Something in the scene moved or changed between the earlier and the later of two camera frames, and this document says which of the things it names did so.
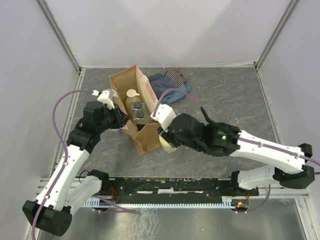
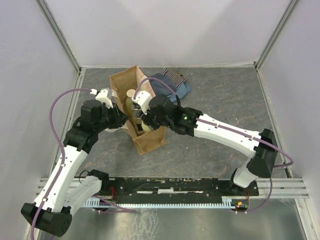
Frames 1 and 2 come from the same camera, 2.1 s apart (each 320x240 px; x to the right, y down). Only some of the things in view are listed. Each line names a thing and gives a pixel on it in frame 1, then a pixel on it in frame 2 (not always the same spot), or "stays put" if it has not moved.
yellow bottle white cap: x=166 y=145 → x=145 y=127
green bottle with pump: x=131 y=99 stays put
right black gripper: x=168 y=136 → x=146 y=119
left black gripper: x=121 y=118 stays put
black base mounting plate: x=175 y=189 stays put
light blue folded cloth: x=174 y=96 stays put
